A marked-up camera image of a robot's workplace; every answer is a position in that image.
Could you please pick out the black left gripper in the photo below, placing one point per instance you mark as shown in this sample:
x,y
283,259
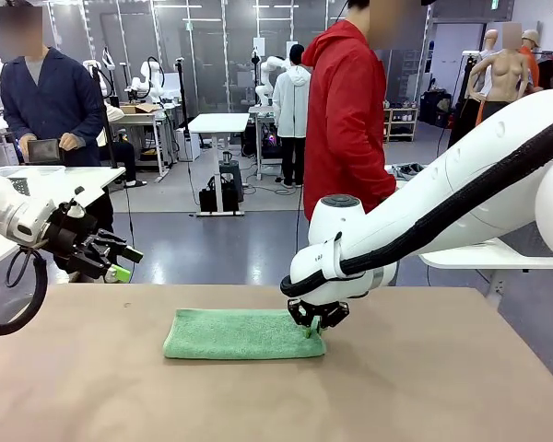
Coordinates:
x,y
67,239

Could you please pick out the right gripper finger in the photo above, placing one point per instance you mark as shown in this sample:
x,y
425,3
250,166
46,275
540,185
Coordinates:
x,y
334,315
302,313

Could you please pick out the green terry towel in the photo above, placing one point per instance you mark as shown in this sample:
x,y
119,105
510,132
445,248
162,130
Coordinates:
x,y
239,333

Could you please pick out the black tablet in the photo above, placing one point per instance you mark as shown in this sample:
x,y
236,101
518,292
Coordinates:
x,y
45,151

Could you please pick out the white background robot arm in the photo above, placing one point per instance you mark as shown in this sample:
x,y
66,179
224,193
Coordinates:
x,y
267,73
149,78

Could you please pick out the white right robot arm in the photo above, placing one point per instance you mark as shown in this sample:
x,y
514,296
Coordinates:
x,y
465,193

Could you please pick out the white table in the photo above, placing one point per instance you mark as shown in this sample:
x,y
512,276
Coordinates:
x,y
488,255
92,179
219,122

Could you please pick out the seated person in white top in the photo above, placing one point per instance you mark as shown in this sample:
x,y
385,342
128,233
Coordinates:
x,y
120,152

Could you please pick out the clear plastic container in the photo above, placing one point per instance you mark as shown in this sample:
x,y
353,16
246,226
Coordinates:
x,y
27,170

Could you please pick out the grey plastic stool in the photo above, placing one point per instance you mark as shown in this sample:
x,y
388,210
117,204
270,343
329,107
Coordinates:
x,y
230,177

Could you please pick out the small metal kettle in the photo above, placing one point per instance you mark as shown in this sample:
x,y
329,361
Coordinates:
x,y
226,157

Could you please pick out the white desk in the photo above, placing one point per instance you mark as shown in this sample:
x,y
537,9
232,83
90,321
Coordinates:
x,y
143,117

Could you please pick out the open cardboard box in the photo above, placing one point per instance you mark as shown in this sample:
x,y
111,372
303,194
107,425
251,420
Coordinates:
x,y
138,108

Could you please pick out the person in navy coat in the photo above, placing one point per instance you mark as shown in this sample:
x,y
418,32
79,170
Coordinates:
x,y
50,101

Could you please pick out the person in red jacket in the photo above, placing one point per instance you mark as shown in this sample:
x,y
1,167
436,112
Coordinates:
x,y
345,129

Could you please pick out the wooden shelf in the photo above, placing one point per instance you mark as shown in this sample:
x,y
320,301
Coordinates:
x,y
401,124

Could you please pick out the person in white coat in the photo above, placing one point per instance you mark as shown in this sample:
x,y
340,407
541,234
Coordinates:
x,y
292,101

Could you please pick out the black luggage bag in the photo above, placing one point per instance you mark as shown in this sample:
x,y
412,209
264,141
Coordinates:
x,y
435,108

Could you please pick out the bare beige mannequin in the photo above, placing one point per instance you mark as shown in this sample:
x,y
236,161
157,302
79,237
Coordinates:
x,y
502,73

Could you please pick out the white mannequin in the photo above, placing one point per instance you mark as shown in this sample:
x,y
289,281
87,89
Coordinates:
x,y
488,46

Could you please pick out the mannequin with orange clothes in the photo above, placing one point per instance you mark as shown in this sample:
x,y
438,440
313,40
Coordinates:
x,y
530,46

